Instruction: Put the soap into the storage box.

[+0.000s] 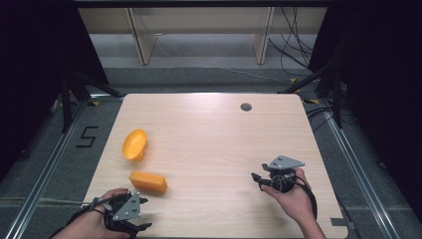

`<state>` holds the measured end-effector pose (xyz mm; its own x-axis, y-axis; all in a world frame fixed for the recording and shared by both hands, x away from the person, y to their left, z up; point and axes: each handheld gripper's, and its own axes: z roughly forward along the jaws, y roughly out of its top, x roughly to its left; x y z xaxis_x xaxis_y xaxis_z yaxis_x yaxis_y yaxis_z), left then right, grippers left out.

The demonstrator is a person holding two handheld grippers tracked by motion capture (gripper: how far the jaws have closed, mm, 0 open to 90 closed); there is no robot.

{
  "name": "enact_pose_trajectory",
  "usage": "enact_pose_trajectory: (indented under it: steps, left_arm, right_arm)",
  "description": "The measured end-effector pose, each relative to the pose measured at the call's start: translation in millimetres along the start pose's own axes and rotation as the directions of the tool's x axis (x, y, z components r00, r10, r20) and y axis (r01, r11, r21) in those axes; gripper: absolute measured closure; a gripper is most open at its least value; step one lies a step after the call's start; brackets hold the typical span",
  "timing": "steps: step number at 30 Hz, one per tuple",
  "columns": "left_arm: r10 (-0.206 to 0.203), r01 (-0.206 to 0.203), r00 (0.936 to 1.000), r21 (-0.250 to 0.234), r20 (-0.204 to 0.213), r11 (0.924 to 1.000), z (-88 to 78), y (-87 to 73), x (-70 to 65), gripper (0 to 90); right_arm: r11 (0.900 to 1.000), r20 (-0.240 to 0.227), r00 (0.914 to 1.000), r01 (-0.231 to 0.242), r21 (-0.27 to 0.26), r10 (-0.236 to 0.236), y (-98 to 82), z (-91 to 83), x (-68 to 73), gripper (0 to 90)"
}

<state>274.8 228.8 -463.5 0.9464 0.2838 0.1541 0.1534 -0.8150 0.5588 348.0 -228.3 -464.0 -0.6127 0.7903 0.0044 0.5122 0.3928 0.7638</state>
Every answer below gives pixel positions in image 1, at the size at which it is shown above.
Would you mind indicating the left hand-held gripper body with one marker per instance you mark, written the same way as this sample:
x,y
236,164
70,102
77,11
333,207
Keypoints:
x,y
127,208

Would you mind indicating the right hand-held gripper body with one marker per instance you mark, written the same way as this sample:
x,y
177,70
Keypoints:
x,y
284,163

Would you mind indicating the orange rectangular block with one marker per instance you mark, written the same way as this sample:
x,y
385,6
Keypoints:
x,y
148,182

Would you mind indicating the person's left hand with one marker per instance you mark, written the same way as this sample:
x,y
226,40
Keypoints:
x,y
96,219

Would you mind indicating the person's right hand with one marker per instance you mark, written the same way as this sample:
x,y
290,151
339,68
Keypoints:
x,y
293,200

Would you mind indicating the yellow black floor tape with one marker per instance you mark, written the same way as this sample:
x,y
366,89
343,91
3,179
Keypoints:
x,y
313,101
95,103
293,80

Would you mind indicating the black metal stand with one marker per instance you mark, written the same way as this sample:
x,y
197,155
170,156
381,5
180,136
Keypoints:
x,y
336,96
66,99

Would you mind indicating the dark curtain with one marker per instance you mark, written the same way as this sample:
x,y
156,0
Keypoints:
x,y
36,66
381,83

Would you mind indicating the light wooden background desk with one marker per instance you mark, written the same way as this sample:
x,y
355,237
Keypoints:
x,y
199,20

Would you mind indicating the metal floor rail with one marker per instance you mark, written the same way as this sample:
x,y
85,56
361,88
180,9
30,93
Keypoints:
x,y
49,166
361,179

